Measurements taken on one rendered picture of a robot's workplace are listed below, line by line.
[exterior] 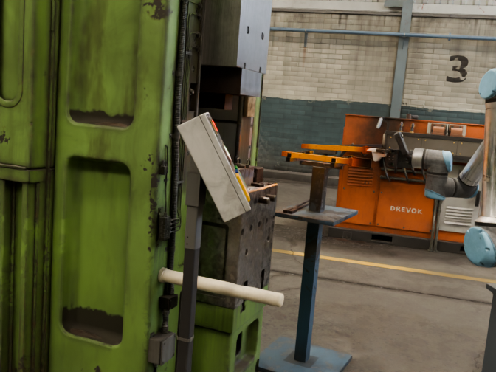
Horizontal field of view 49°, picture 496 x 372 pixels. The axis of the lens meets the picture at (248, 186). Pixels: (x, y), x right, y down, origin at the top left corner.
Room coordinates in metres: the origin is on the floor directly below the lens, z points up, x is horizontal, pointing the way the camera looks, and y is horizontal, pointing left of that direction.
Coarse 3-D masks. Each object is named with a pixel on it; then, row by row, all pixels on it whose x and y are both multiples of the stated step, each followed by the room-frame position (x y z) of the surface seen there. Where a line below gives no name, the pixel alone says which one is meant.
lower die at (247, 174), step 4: (240, 168) 2.11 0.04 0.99; (244, 168) 2.13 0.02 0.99; (252, 168) 2.21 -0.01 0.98; (240, 172) 2.09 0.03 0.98; (244, 172) 2.13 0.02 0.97; (248, 172) 2.17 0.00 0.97; (252, 172) 2.21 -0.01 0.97; (244, 176) 2.14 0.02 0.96; (248, 176) 2.17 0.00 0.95; (252, 176) 2.22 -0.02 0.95; (244, 180) 2.14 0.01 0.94; (248, 180) 2.17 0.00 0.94; (252, 180) 2.22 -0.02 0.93; (248, 184) 2.18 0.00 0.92
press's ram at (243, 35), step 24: (216, 0) 2.03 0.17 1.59; (240, 0) 1.99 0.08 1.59; (264, 0) 2.19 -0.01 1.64; (216, 24) 2.02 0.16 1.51; (240, 24) 1.99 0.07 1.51; (264, 24) 2.21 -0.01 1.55; (216, 48) 2.02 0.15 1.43; (240, 48) 2.01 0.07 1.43; (264, 48) 2.23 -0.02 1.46; (264, 72) 2.25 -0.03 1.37
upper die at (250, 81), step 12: (204, 72) 2.09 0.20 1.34; (216, 72) 2.08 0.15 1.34; (228, 72) 2.06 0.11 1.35; (240, 72) 2.04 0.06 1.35; (252, 72) 2.13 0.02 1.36; (204, 84) 2.09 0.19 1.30; (216, 84) 2.07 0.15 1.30; (228, 84) 2.06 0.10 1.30; (240, 84) 2.04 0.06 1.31; (252, 84) 2.14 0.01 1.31; (252, 96) 2.16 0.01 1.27
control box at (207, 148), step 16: (192, 128) 1.41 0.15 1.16; (208, 128) 1.41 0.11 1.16; (192, 144) 1.41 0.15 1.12; (208, 144) 1.41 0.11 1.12; (208, 160) 1.41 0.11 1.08; (224, 160) 1.41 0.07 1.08; (208, 176) 1.41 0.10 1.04; (224, 176) 1.41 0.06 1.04; (224, 192) 1.41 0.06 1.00; (240, 192) 1.42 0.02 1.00; (224, 208) 1.41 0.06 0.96; (240, 208) 1.42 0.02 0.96
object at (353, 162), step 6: (294, 156) 2.49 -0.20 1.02; (300, 156) 2.47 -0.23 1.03; (306, 156) 2.46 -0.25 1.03; (312, 156) 2.45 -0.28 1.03; (318, 156) 2.43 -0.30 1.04; (324, 156) 2.42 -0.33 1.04; (330, 156) 2.42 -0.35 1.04; (342, 162) 2.38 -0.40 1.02; (348, 162) 2.36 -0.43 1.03; (354, 162) 2.36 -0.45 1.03; (360, 162) 2.35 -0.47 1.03; (366, 162) 2.34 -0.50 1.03; (366, 168) 2.33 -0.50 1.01
